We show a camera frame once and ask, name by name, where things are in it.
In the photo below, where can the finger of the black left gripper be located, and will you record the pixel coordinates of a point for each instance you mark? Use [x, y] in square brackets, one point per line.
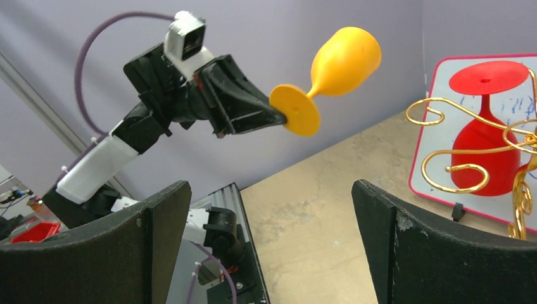
[242, 118]
[232, 89]

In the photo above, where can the red plastic wine glass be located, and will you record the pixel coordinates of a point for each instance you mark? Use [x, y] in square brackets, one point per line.
[484, 80]

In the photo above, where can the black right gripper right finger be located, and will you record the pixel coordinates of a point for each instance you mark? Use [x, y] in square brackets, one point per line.
[417, 256]

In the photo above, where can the pink framed whiteboard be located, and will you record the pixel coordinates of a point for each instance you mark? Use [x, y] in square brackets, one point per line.
[509, 107]

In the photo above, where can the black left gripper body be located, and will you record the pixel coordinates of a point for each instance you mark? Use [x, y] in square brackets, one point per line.
[167, 96]

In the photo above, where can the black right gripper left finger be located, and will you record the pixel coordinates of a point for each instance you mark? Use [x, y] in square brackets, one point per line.
[126, 257]

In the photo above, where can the red plastic bin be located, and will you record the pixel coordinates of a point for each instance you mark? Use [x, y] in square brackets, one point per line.
[38, 233]

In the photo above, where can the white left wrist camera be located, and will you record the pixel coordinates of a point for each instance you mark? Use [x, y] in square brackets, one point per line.
[184, 44]

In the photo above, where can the yellow plastic wine glass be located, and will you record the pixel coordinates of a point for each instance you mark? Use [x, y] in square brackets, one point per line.
[342, 64]

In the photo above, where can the gold wire wine glass rack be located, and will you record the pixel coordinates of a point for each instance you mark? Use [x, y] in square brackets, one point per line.
[442, 177]

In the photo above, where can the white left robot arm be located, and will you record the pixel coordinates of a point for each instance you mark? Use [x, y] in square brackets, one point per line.
[82, 193]

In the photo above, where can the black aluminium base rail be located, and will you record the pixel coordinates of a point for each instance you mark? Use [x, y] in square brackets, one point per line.
[217, 261]

